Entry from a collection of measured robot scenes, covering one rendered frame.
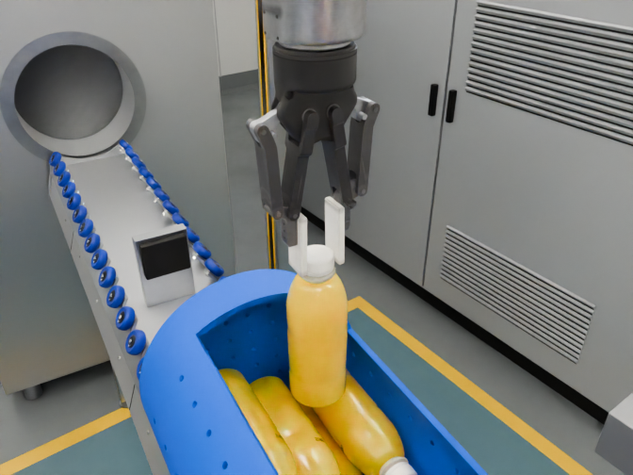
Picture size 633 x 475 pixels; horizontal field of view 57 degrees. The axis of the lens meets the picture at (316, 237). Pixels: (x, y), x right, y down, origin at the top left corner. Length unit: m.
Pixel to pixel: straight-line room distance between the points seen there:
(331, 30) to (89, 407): 2.03
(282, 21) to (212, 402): 0.37
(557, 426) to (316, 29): 2.00
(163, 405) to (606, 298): 1.63
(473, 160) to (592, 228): 0.49
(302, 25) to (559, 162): 1.58
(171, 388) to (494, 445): 1.65
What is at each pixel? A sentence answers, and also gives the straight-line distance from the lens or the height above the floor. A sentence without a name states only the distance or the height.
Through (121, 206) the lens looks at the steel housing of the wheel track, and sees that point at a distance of 1.60.
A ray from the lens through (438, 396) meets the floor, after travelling 2.31.
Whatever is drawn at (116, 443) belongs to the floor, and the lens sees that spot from 2.23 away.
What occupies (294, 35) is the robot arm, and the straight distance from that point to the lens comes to 0.50.
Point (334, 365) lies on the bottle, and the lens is 0.69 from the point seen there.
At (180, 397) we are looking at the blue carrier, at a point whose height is 1.18.
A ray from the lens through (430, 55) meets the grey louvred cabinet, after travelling 2.27.
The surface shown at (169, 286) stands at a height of 0.96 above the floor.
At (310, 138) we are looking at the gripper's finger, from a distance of 0.54.
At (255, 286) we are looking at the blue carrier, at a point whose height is 1.23.
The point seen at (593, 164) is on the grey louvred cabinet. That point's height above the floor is 0.92.
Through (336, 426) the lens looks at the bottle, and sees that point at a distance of 0.76.
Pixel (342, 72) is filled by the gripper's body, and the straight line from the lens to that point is 0.52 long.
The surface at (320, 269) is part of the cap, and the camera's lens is 0.61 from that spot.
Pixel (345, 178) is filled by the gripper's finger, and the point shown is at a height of 1.40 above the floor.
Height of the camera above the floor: 1.65
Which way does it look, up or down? 32 degrees down
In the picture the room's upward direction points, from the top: straight up
